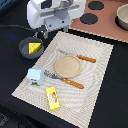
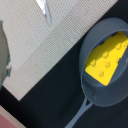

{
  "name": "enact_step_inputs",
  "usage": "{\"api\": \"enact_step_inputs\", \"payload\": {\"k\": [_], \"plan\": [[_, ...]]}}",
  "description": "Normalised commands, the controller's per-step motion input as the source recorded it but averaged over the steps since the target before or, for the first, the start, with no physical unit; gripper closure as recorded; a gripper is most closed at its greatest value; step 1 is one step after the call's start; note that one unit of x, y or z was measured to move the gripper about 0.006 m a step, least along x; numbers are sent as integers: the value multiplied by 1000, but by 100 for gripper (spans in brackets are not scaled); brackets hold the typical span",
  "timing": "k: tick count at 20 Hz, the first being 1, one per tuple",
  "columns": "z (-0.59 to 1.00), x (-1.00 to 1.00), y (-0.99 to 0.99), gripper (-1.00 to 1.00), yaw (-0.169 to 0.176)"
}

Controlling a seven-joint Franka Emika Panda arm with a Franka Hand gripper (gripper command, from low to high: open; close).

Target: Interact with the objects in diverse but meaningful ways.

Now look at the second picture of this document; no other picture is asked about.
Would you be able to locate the grey teal gripper finger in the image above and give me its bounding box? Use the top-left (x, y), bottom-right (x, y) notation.
top-left (0, 20), bottom-right (11, 89)

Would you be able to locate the yellow toy cheese wedge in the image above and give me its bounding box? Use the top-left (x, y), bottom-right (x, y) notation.
top-left (85, 32), bottom-right (128, 86)

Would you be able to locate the small grey pot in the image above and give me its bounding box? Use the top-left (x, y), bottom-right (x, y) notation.
top-left (65, 18), bottom-right (128, 128)

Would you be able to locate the woven beige placemat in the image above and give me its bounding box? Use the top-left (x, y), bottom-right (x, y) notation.
top-left (0, 0), bottom-right (118, 100)

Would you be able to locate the pink toy stove board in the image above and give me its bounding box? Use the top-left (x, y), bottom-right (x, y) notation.
top-left (0, 105), bottom-right (26, 128)

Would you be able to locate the toy knife wooden handle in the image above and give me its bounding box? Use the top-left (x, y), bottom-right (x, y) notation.
top-left (36, 0), bottom-right (52, 25)

